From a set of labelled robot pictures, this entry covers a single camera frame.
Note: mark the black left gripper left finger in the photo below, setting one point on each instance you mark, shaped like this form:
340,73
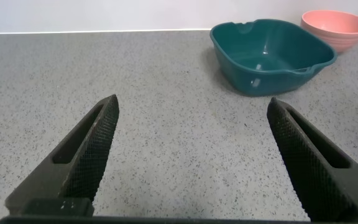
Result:
73,161

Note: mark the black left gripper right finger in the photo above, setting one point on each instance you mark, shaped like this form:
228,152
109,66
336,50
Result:
322,174

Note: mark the pink ribbed bowl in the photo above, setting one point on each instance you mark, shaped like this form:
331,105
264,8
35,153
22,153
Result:
337,37

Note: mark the teal plastic basin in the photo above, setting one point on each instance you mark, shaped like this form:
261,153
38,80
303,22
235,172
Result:
244,81

